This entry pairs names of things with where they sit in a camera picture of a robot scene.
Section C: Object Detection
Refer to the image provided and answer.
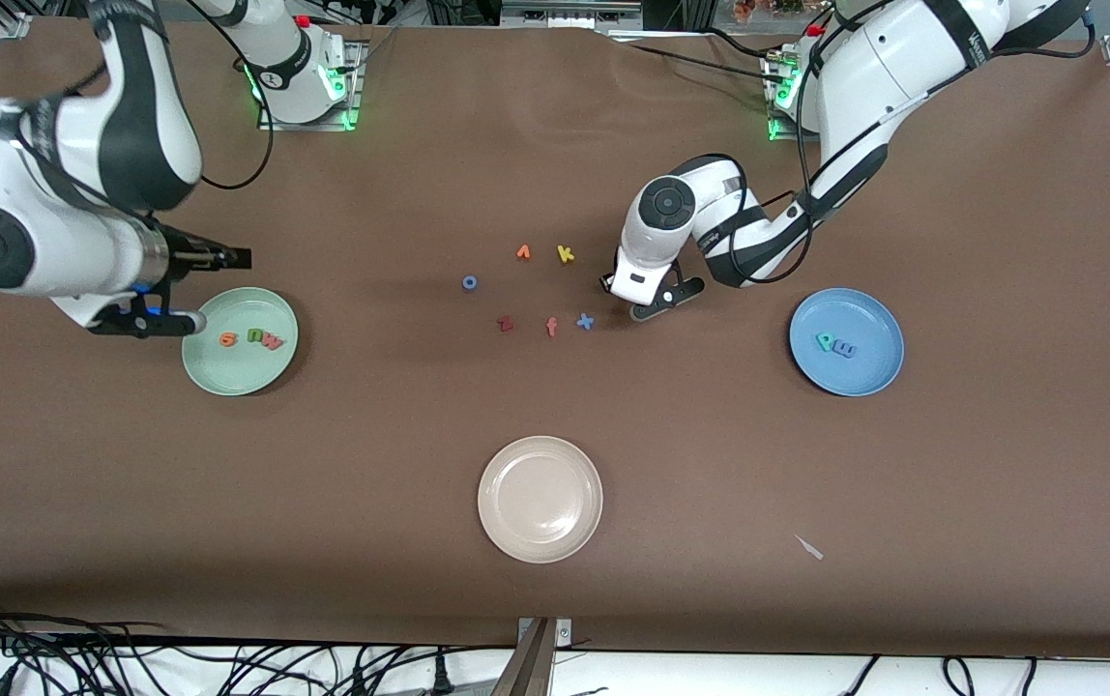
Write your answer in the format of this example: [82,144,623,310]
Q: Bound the grey metal bracket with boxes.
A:
[492,617,573,696]

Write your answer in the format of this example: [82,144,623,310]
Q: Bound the green plate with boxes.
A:
[182,287,300,397]

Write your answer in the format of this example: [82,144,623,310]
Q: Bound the grey metal box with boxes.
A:
[502,0,643,30]

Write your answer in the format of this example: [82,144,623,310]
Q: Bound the black table cable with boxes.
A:
[603,27,780,84]

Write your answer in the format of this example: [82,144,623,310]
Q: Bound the brown table cover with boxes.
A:
[0,17,1110,660]

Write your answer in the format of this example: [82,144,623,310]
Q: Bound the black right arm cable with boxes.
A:
[81,0,276,191]

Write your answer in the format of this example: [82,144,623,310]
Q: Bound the orange flower decoration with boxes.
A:
[734,0,807,22]

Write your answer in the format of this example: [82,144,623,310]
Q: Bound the blue plate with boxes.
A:
[789,288,905,397]

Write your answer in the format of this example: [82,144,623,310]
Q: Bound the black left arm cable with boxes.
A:
[700,0,1097,288]

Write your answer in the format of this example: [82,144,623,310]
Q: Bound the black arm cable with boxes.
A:
[81,0,276,191]
[700,0,1097,288]

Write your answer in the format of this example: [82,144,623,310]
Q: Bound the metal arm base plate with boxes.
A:
[766,46,822,144]
[258,37,365,132]

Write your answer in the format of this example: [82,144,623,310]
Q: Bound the beige plate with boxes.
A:
[478,436,604,565]

